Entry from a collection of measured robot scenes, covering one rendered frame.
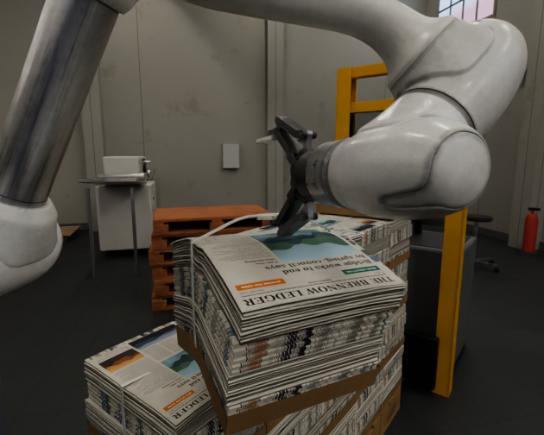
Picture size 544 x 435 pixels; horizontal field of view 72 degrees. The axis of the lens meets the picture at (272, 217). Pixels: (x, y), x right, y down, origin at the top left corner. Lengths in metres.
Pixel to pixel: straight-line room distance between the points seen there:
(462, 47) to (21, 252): 0.75
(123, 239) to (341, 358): 4.81
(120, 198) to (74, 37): 4.58
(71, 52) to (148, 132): 6.60
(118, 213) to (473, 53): 5.00
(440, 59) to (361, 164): 0.15
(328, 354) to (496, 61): 0.45
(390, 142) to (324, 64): 7.61
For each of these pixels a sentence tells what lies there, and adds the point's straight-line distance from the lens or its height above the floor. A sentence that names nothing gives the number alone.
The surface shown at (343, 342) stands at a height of 1.05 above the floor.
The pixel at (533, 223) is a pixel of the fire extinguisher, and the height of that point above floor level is 0.45.
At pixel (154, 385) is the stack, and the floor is 0.83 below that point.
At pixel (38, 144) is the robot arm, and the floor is 1.36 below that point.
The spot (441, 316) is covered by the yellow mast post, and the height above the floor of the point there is 0.47.
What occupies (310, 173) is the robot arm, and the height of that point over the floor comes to 1.32.
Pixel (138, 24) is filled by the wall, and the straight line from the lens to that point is 7.63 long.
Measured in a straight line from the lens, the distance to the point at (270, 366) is 0.58.
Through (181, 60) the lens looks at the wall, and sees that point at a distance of 7.46.
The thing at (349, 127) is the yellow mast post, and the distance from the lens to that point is 2.34.
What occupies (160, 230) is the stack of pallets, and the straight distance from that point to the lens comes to 3.27.
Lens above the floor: 1.34
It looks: 10 degrees down
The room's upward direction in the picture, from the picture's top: straight up
